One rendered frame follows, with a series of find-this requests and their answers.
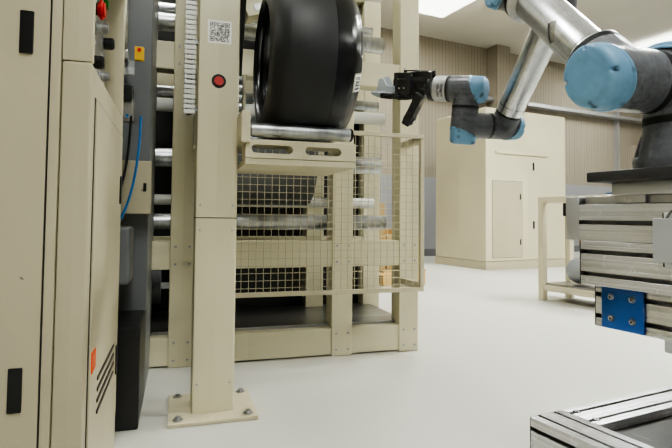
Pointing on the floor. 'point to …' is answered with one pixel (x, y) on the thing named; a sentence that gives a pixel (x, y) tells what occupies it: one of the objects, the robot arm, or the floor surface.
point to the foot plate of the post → (244, 410)
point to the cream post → (215, 189)
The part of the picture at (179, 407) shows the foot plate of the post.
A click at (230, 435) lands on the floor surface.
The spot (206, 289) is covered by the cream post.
